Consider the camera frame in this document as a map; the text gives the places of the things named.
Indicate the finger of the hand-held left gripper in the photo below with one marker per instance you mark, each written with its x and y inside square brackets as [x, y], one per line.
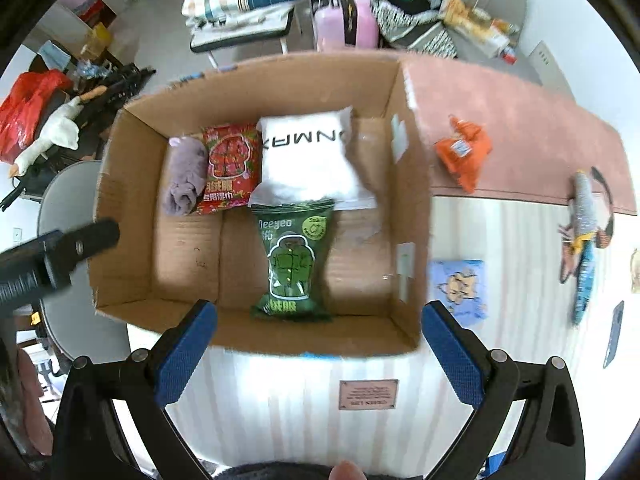
[95, 235]

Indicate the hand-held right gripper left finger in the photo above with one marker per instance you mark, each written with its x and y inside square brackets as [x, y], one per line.
[185, 355]

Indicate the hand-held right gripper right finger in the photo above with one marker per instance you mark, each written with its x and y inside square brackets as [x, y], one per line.
[452, 355]

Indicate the blue cartoon tissue packet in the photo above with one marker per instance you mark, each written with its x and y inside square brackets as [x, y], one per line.
[457, 290]

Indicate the cardboard box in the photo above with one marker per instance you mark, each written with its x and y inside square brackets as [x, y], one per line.
[190, 260]

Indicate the purple cloth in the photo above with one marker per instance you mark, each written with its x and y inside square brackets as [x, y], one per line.
[182, 175]

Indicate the green wipes packet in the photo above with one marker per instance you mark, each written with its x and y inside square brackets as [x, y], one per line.
[290, 260]

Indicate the red wipes packet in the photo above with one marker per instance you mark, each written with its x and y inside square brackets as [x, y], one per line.
[230, 160]

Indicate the grey and blue plush toy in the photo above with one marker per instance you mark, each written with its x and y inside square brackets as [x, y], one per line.
[582, 210]

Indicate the orange soft packet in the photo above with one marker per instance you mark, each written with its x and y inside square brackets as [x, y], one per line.
[462, 152]

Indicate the white soft packet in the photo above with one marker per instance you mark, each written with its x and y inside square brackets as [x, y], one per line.
[305, 160]

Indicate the person's right hand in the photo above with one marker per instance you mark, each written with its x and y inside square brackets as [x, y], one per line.
[347, 471]

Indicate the grey round chair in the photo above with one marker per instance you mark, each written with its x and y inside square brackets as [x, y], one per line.
[65, 195]

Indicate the brown label plate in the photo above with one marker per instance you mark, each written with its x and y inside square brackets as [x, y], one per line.
[368, 394]

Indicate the white goose plush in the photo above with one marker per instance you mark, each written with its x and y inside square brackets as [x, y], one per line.
[57, 130]

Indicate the red plastic bag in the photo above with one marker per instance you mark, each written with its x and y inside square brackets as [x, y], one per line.
[25, 110]

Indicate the black tripod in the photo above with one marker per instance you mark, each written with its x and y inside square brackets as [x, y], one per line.
[120, 85]

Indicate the dark smartphone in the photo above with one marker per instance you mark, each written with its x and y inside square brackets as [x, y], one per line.
[613, 335]

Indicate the blue face mask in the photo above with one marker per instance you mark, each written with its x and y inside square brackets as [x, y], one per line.
[54, 55]

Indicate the yellow box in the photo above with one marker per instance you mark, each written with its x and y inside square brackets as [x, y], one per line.
[96, 40]

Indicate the beige item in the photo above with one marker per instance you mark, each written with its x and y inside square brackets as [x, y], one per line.
[636, 270]

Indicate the pink table mat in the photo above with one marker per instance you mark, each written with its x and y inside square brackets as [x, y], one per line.
[525, 125]

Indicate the black folding chair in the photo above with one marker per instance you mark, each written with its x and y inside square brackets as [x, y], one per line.
[240, 35]

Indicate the pink bag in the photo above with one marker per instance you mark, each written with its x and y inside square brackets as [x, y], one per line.
[345, 25]

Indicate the yellow snack packets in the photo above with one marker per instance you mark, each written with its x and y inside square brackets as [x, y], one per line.
[475, 22]

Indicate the black and white patterned bag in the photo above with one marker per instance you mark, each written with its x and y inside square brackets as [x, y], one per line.
[410, 15]

